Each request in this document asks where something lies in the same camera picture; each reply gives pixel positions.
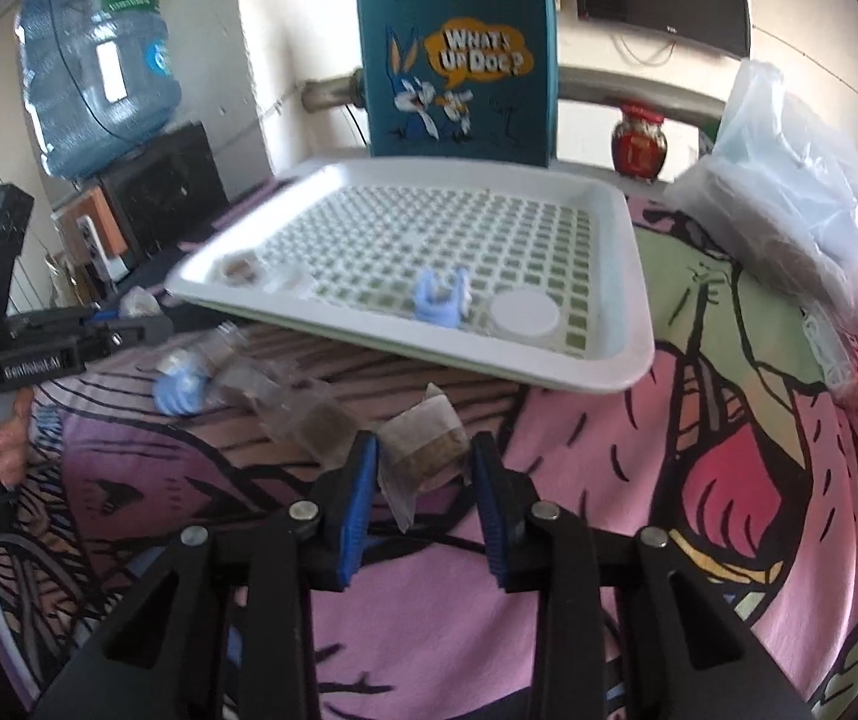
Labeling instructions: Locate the brown cube packet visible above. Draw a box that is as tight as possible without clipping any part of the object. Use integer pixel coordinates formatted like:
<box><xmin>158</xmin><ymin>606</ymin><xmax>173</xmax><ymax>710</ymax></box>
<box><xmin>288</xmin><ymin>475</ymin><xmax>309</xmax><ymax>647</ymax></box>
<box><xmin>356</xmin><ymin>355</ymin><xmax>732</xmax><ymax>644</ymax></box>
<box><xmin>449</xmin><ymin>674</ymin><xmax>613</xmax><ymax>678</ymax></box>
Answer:
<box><xmin>377</xmin><ymin>383</ymin><xmax>470</xmax><ymax>533</ymax></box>

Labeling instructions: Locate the blue clip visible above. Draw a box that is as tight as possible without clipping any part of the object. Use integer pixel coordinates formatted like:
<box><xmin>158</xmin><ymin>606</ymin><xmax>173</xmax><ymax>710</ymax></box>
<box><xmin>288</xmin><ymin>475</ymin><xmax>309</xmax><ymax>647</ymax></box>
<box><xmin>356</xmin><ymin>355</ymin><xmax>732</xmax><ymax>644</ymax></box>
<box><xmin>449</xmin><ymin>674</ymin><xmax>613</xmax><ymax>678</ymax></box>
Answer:
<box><xmin>152</xmin><ymin>359</ymin><xmax>211</xmax><ymax>416</ymax></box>
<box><xmin>413</xmin><ymin>268</ymin><xmax>472</xmax><ymax>330</ymax></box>

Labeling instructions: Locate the white round lid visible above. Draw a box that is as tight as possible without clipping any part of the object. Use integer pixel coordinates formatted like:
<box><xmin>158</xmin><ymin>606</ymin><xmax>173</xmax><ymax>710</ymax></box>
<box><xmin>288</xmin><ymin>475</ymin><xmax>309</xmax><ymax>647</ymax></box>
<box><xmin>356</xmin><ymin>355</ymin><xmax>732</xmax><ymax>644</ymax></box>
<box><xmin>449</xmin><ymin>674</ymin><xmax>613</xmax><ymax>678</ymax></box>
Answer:
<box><xmin>489</xmin><ymin>288</ymin><xmax>561</xmax><ymax>341</ymax></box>

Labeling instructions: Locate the clear round dish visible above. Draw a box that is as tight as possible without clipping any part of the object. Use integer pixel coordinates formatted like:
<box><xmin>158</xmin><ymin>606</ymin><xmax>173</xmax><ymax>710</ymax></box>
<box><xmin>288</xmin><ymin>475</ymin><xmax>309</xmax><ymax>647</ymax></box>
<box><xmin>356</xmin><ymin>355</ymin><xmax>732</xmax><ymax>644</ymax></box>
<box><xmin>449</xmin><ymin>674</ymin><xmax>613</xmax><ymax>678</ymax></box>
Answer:
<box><xmin>262</xmin><ymin>263</ymin><xmax>315</xmax><ymax>299</ymax></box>

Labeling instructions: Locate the black speaker box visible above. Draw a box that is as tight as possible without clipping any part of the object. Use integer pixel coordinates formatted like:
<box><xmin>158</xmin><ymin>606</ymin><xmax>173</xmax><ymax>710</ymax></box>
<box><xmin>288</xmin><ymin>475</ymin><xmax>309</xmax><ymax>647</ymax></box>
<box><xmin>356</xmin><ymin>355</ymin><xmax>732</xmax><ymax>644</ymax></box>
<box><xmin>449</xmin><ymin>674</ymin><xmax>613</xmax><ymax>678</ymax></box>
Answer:
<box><xmin>97</xmin><ymin>122</ymin><xmax>229</xmax><ymax>265</ymax></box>

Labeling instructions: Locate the white perforated plastic tray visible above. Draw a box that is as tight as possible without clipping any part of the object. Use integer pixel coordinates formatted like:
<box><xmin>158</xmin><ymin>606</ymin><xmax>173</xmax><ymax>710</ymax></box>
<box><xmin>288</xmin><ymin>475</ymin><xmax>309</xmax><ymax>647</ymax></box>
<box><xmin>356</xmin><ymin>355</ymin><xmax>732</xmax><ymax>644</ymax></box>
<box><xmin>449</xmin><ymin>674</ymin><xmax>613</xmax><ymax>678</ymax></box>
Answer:
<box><xmin>166</xmin><ymin>158</ymin><xmax>655</xmax><ymax>394</ymax></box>

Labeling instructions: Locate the pink cartoon blanket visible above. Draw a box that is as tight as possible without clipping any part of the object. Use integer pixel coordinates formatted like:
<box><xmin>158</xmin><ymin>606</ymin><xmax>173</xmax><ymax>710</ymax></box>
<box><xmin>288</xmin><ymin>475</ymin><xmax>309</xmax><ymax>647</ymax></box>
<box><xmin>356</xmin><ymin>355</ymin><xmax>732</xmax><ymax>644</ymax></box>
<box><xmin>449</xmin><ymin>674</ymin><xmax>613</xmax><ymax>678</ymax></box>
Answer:
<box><xmin>0</xmin><ymin>199</ymin><xmax>858</xmax><ymax>718</ymax></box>

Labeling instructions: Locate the brown packet tray left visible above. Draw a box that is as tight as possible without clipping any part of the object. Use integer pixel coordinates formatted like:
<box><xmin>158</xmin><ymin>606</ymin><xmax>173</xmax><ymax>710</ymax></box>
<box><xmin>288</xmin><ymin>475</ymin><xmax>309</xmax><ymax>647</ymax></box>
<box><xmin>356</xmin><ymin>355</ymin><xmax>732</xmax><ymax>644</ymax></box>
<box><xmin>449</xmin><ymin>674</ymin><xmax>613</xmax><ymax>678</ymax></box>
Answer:
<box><xmin>214</xmin><ymin>252</ymin><xmax>265</xmax><ymax>286</ymax></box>

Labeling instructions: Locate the blue water jug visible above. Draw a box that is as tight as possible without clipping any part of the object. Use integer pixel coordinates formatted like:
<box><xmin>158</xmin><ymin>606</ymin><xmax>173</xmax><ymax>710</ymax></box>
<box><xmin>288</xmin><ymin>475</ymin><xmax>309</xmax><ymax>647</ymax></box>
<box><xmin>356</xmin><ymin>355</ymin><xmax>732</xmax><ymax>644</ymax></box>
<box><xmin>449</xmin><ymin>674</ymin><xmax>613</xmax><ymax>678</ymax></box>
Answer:
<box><xmin>16</xmin><ymin>0</ymin><xmax>182</xmax><ymax>181</ymax></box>

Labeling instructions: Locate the red glass jar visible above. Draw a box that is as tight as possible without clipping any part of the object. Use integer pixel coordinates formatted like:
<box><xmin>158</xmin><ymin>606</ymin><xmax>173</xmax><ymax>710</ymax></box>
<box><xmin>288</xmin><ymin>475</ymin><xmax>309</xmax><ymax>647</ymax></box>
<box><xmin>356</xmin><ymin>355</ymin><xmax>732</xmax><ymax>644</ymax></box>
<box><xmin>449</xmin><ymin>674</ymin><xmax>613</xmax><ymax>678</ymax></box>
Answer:
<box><xmin>611</xmin><ymin>103</ymin><xmax>668</xmax><ymax>182</ymax></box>

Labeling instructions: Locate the grey metal pipe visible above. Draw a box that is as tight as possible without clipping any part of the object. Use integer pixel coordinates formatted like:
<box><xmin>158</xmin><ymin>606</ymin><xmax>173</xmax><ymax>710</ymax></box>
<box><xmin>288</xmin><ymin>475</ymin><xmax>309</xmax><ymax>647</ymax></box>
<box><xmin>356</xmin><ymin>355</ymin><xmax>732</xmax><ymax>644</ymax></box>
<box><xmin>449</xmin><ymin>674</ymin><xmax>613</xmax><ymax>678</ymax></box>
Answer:
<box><xmin>301</xmin><ymin>67</ymin><xmax>725</xmax><ymax>127</ymax></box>

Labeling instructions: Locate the clear plastic bag bundle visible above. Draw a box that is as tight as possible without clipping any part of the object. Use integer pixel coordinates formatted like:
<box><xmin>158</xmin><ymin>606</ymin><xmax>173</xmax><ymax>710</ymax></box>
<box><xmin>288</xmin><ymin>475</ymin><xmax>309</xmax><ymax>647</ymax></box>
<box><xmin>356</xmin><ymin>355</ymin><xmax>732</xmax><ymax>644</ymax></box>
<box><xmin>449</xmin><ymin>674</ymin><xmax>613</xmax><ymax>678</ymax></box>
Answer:
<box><xmin>663</xmin><ymin>58</ymin><xmax>858</xmax><ymax>361</ymax></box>

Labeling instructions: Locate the teal cartoon tote bag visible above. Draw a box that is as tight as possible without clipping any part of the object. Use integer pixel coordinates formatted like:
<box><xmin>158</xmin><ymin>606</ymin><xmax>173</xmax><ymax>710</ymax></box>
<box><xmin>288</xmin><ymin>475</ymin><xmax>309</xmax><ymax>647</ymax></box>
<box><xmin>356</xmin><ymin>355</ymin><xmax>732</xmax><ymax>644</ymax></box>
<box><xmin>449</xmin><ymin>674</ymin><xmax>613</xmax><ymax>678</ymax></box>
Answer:
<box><xmin>356</xmin><ymin>0</ymin><xmax>559</xmax><ymax>167</ymax></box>

